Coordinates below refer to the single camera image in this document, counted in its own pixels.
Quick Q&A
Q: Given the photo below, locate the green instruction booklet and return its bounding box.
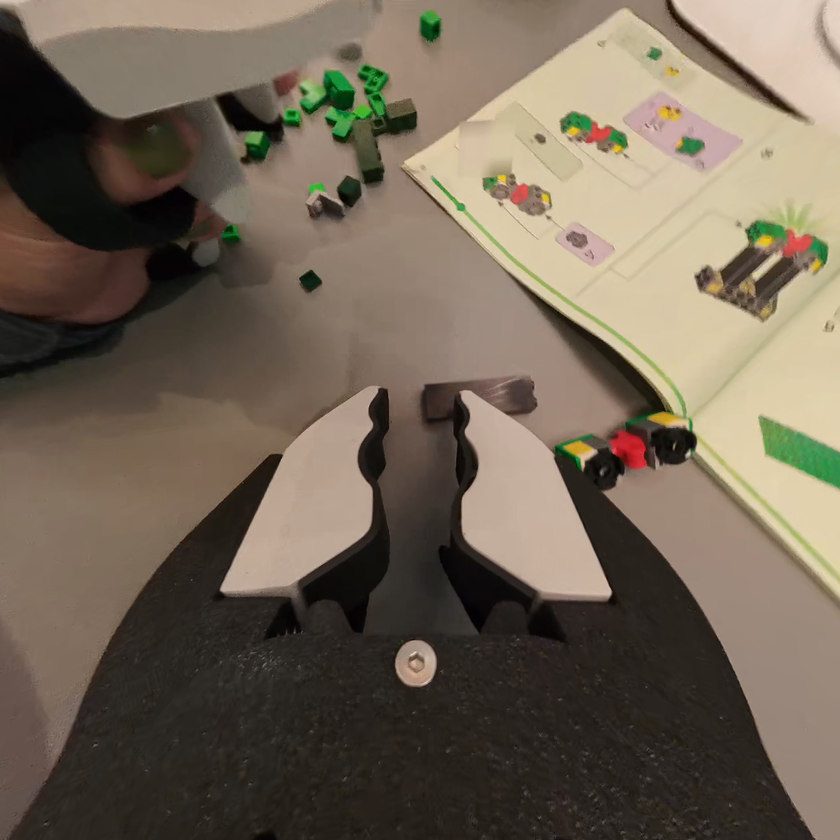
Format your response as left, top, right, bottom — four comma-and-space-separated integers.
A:
402, 8, 840, 601

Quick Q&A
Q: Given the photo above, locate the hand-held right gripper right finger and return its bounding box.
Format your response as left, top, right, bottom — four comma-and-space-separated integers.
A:
438, 390, 614, 634

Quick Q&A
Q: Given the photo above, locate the small red green brick assembly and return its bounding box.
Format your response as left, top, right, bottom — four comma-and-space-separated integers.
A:
554, 411, 698, 492

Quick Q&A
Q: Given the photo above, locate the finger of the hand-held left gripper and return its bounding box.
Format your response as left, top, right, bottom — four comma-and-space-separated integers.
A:
20, 0, 383, 120

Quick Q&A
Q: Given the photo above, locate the grey desk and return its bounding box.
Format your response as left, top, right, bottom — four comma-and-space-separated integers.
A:
0, 0, 840, 840

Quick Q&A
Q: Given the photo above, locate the person's left hand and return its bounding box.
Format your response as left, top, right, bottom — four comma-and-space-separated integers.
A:
0, 20, 227, 326

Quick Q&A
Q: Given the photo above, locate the black tile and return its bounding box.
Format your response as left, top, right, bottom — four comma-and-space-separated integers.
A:
422, 375, 539, 422

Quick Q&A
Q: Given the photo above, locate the white tablet stand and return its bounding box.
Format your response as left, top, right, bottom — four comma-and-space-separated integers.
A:
666, 0, 840, 126

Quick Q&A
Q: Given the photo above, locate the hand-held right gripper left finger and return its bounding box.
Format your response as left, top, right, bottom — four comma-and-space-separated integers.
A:
220, 386, 392, 632

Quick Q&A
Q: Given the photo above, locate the pile of green bricks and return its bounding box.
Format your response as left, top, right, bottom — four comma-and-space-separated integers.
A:
220, 10, 444, 293

